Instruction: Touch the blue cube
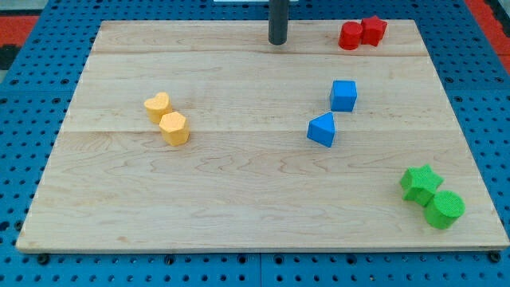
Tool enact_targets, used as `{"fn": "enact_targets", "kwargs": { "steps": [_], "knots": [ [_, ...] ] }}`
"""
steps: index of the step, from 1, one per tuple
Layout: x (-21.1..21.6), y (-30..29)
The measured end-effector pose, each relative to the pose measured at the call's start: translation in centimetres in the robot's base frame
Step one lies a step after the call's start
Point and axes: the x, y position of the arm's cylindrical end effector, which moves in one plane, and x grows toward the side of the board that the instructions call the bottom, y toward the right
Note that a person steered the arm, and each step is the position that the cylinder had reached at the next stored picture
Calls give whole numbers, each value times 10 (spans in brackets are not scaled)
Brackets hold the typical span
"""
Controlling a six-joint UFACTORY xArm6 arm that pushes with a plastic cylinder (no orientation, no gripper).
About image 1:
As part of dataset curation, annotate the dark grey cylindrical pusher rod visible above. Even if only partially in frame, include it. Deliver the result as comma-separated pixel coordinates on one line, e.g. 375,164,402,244
269,0,289,45

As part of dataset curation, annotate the blue cube block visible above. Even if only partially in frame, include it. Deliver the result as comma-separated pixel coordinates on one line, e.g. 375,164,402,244
329,80,357,112

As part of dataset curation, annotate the red cylinder block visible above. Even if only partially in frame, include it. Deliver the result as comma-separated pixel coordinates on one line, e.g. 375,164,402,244
338,21,363,50

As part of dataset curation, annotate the red star block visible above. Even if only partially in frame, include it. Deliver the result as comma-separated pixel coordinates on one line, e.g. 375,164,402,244
361,15,387,47

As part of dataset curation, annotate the blue triangular prism block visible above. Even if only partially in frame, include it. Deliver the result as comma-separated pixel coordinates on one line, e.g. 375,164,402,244
307,112,335,147

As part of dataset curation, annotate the yellow heart block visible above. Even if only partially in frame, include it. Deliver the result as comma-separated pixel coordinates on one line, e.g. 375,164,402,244
143,92,173,124

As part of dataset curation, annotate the light wooden board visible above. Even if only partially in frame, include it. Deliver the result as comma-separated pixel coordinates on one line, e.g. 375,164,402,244
16,20,509,254

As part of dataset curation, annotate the yellow hexagon block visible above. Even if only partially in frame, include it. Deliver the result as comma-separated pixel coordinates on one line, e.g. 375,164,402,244
159,112,190,146

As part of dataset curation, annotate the green star block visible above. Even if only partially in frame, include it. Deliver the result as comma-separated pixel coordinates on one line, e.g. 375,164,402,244
399,164,444,206

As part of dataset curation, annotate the green cylinder block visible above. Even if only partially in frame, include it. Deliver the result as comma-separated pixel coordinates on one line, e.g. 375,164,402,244
424,191,465,230

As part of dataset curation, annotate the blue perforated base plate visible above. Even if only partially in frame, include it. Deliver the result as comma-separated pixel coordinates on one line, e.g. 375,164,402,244
1,0,509,286

